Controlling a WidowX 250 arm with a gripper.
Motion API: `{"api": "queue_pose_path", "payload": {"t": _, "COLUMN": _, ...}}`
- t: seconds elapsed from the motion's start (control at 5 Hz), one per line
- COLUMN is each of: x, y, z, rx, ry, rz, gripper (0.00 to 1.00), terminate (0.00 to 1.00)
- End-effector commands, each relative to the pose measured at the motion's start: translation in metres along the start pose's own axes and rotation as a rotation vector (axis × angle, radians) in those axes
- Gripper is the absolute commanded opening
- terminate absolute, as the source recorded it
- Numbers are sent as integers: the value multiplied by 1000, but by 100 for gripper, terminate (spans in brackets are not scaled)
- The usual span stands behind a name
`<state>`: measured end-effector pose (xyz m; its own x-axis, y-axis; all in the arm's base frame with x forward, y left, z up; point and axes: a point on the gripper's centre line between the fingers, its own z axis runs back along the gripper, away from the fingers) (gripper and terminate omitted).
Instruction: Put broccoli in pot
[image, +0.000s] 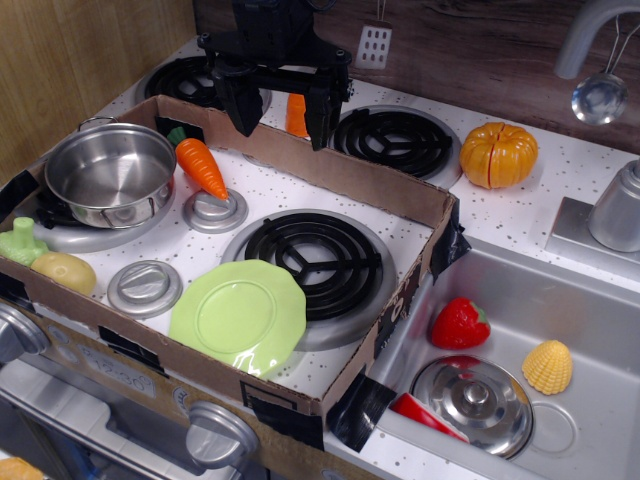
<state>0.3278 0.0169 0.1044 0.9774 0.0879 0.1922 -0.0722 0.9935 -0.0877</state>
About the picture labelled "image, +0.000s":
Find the orange toy cone carrot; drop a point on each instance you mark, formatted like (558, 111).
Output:
(295, 115)

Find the black burner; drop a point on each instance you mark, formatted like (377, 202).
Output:
(53, 212)
(335, 264)
(405, 139)
(186, 79)

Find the orange toy pumpkin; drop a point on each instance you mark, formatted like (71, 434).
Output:
(498, 155)

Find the silver stove knob lower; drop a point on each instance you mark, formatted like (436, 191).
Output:
(145, 289)

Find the red toy pepper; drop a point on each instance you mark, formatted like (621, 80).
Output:
(410, 407)

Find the black front left burner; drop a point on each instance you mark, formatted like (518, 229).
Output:
(53, 212)

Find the silver stove knob upper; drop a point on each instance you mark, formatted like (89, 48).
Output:
(208, 214)

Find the black back right burner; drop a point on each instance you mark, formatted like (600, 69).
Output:
(405, 139)

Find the silver toy faucet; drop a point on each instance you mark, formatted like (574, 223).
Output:
(602, 222)

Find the black back left burner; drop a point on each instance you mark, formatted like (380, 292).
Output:
(186, 79)

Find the silver hanging ladle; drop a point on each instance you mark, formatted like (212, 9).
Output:
(601, 98)

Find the red toy strawberry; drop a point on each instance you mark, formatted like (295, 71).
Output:
(461, 324)

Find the yellow toy potato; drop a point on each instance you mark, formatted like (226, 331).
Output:
(67, 270)

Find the brown cardboard fence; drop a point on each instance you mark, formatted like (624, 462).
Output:
(89, 342)

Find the silver stove knob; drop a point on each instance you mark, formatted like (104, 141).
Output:
(208, 214)
(145, 289)

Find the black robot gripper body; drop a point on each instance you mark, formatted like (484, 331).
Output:
(274, 46)

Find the silver oven knob left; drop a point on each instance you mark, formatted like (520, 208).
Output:
(20, 335)

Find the light green toy broccoli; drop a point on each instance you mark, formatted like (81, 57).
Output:
(20, 245)

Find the silver oven knob centre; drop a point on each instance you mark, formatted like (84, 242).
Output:
(217, 438)

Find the yellow toy corn piece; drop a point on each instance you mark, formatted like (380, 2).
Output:
(548, 368)

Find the silver oven knob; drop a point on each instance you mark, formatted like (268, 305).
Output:
(217, 438)
(20, 335)

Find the light green plastic plate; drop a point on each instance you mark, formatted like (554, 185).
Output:
(248, 314)

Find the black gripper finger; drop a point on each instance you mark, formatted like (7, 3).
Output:
(240, 98)
(324, 97)

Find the black front right burner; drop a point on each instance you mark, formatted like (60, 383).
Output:
(335, 264)

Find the silver hanging spatula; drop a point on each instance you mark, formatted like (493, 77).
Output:
(374, 42)

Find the stainless steel pot lid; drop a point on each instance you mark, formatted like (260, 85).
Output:
(479, 399)

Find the silver toy sink basin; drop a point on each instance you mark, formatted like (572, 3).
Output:
(588, 431)

